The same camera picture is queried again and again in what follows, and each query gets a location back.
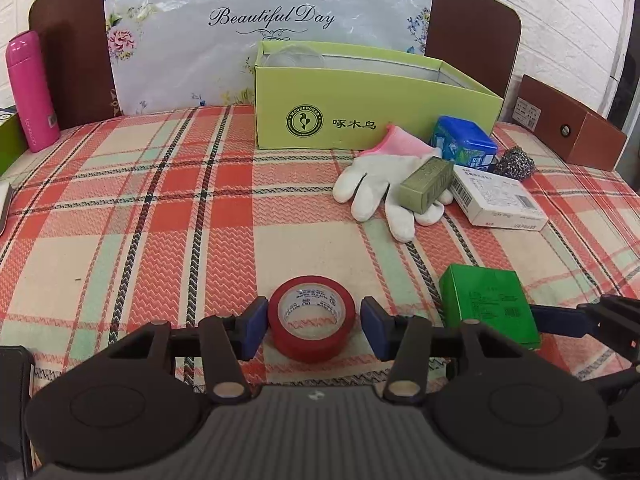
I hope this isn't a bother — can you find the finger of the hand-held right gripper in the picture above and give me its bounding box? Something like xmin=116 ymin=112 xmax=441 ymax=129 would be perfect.
xmin=529 ymin=294 xmax=640 ymax=361

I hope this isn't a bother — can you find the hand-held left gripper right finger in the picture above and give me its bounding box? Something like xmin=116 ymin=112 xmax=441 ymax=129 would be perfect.
xmin=360 ymin=296 xmax=526 ymax=405

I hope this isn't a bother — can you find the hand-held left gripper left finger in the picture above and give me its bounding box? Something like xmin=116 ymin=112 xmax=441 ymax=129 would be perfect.
xmin=102 ymin=296 xmax=271 ymax=405

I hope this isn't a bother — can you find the red tape roll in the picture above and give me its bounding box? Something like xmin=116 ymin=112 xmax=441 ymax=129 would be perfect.
xmin=267 ymin=274 xmax=357 ymax=364

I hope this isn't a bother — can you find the green carton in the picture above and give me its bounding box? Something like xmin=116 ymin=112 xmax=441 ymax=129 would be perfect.
xmin=438 ymin=263 xmax=542 ymax=351

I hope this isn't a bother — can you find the white glove pink cuff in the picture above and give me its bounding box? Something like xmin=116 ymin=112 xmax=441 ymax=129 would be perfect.
xmin=333 ymin=124 xmax=454 ymax=242

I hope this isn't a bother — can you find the light green cardboard box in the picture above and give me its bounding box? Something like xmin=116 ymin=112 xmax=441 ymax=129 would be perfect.
xmin=253 ymin=40 xmax=504 ymax=151

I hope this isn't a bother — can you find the clear plastic cup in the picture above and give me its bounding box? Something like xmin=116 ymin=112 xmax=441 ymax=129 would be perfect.
xmin=262 ymin=44 xmax=327 ymax=69

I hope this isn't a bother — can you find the white medicine box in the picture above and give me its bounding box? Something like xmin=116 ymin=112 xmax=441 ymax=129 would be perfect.
xmin=448 ymin=164 xmax=550 ymax=232

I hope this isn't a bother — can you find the olive gold carton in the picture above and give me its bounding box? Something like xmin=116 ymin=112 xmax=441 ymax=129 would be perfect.
xmin=398 ymin=157 xmax=456 ymax=215

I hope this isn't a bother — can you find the plaid blanket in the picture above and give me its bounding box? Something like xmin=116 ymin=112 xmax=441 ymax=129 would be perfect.
xmin=0 ymin=105 xmax=640 ymax=461

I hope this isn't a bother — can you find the steel wool scourer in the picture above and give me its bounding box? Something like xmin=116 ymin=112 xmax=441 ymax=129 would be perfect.
xmin=494 ymin=147 xmax=535 ymax=180

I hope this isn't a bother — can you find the brown shoe box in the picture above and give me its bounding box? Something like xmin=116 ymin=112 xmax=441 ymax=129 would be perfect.
xmin=514 ymin=73 xmax=629 ymax=172

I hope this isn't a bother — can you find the blue tissue packet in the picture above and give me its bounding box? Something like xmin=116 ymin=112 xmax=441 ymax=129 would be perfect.
xmin=430 ymin=115 xmax=500 ymax=170

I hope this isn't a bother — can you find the smartphone with red screen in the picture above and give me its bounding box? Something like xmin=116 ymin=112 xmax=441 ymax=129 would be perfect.
xmin=0 ymin=344 xmax=36 ymax=480

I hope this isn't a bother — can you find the floral plastic bag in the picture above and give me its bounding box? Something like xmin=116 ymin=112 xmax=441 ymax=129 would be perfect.
xmin=103 ymin=0 xmax=436 ymax=117

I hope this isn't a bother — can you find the brown wooden headboard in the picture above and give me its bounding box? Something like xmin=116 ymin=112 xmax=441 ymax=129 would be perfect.
xmin=28 ymin=0 xmax=523 ymax=132

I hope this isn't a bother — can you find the dark green cardboard tray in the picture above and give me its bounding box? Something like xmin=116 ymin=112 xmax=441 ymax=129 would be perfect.
xmin=0 ymin=110 xmax=29 ymax=177

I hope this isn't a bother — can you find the pink thermos bottle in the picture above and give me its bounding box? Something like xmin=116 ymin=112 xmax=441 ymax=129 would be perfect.
xmin=5 ymin=30 xmax=61 ymax=154

